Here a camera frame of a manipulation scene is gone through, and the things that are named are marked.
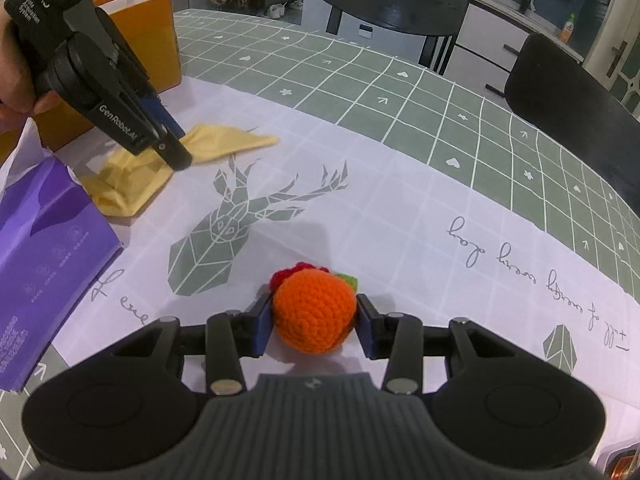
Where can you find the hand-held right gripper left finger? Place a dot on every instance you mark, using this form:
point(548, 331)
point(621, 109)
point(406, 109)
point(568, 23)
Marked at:
point(262, 327)

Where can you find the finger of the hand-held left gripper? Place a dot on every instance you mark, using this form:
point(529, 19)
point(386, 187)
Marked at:
point(175, 156)
point(161, 116)

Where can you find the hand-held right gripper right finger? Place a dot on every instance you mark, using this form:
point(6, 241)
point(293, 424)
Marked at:
point(365, 327)

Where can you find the yellow cloth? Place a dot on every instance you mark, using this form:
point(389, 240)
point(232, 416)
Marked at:
point(150, 170)

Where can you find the orange crochet ball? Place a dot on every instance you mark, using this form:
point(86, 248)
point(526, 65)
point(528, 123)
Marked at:
point(312, 310)

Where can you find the orange cardboard box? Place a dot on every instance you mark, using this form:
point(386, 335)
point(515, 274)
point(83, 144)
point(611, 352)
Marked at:
point(150, 25)

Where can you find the person's left hand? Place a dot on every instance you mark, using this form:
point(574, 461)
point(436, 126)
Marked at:
point(15, 80)

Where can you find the red crochet strawberry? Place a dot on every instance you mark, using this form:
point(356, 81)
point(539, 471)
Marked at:
point(282, 277)

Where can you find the purple tissue pack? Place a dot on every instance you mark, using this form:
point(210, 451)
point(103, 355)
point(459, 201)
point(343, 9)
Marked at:
point(45, 245)

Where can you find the white shoes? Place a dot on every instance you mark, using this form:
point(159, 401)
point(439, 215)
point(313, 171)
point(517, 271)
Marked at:
point(277, 9)

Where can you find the bread snack packet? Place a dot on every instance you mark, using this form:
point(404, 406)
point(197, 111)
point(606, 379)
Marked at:
point(620, 466)

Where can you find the white drawer cabinet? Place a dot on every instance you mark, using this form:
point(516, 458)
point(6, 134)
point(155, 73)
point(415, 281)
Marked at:
point(480, 35)

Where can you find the green-capped juice bottle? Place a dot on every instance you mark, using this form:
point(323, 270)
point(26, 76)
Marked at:
point(567, 30)

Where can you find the white glass-panel door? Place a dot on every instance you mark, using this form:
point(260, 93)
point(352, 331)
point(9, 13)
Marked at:
point(617, 20)

